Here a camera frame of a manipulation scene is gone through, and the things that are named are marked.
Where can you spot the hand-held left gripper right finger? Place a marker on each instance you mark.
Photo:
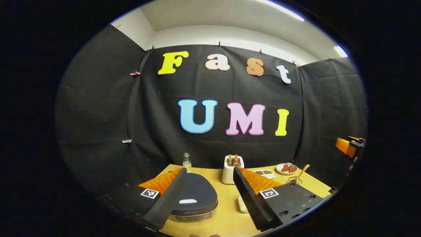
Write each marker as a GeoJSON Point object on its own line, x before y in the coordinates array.
{"type": "Point", "coordinates": [250, 200]}

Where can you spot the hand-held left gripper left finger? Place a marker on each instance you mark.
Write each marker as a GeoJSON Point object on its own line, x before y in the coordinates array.
{"type": "Point", "coordinates": [171, 197]}

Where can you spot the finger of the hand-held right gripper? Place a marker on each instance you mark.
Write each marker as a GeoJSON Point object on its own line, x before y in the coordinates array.
{"type": "Point", "coordinates": [346, 147]}

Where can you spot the white rice box clear lid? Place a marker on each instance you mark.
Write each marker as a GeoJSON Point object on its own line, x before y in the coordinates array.
{"type": "Point", "coordinates": [242, 204]}

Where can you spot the dark grey rice cooker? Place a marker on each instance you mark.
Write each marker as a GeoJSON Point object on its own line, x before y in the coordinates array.
{"type": "Point", "coordinates": [200, 189]}

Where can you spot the wooden spoon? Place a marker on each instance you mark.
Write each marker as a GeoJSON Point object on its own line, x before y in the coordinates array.
{"type": "Point", "coordinates": [301, 174]}

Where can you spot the white divided bean dish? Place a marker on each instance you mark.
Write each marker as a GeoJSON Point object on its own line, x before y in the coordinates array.
{"type": "Point", "coordinates": [265, 172]}

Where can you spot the white toaster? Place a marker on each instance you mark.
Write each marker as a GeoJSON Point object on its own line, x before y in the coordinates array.
{"type": "Point", "coordinates": [227, 174]}

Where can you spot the small glass bottle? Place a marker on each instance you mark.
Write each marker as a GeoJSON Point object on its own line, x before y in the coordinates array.
{"type": "Point", "coordinates": [186, 163]}

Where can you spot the white round plate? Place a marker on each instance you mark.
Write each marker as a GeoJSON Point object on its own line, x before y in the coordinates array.
{"type": "Point", "coordinates": [279, 170]}

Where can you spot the red meat slice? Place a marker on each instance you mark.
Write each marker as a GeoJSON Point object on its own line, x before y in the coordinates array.
{"type": "Point", "coordinates": [285, 168]}
{"type": "Point", "coordinates": [292, 169]}

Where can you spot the silver cloth clip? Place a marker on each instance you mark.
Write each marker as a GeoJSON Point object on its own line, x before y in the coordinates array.
{"type": "Point", "coordinates": [127, 141]}

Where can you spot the ceiling light strip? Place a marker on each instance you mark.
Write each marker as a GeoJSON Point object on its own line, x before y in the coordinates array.
{"type": "Point", "coordinates": [341, 51]}

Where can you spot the black backdrop cloth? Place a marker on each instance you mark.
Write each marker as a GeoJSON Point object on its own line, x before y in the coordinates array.
{"type": "Point", "coordinates": [98, 115]}

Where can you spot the pink cloth clip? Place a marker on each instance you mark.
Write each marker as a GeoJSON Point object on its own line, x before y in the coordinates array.
{"type": "Point", "coordinates": [135, 73]}

